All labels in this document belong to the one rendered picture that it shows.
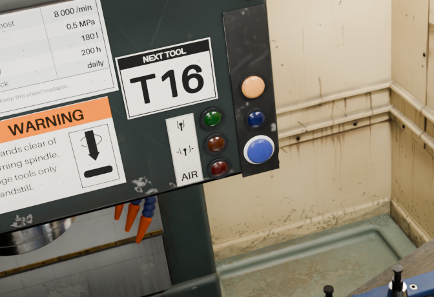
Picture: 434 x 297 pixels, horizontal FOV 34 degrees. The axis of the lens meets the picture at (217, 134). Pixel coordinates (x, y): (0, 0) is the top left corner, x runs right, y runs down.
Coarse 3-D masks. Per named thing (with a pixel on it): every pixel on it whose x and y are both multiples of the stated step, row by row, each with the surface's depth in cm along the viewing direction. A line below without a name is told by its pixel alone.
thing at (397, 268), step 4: (396, 268) 104; (400, 268) 104; (396, 272) 104; (400, 272) 104; (396, 276) 104; (400, 276) 104; (392, 280) 105; (396, 280) 105; (400, 280) 105; (392, 284) 105; (396, 284) 105; (400, 284) 105; (396, 288) 105; (400, 288) 105
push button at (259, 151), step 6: (252, 144) 78; (258, 144) 78; (264, 144) 79; (270, 144) 79; (252, 150) 79; (258, 150) 79; (264, 150) 79; (270, 150) 79; (252, 156) 79; (258, 156) 79; (264, 156) 79; (270, 156) 80; (258, 162) 80
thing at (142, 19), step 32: (128, 0) 68; (160, 0) 69; (192, 0) 70; (224, 0) 71; (256, 0) 72; (128, 32) 69; (160, 32) 70; (192, 32) 71; (224, 32) 72; (224, 64) 74; (96, 96) 72; (224, 96) 76; (128, 128) 74; (160, 128) 75; (224, 128) 77; (128, 160) 76; (160, 160) 77; (96, 192) 77; (128, 192) 78; (160, 192) 80; (0, 224) 75; (32, 224) 76
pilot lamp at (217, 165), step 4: (216, 164) 79; (220, 164) 79; (224, 164) 79; (212, 168) 79; (216, 168) 79; (220, 168) 79; (224, 168) 79; (212, 172) 79; (216, 172) 79; (220, 172) 79; (224, 172) 79
